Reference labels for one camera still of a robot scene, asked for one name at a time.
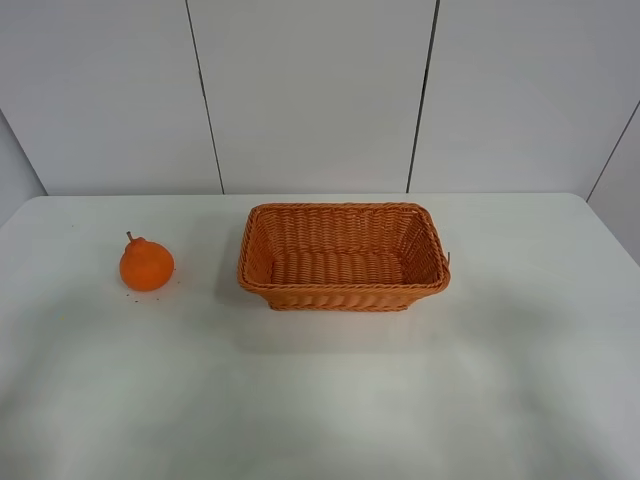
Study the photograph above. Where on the orange with stem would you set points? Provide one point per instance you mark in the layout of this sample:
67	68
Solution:
145	265

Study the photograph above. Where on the orange wicker basket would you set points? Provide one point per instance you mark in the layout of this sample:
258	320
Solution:
362	257

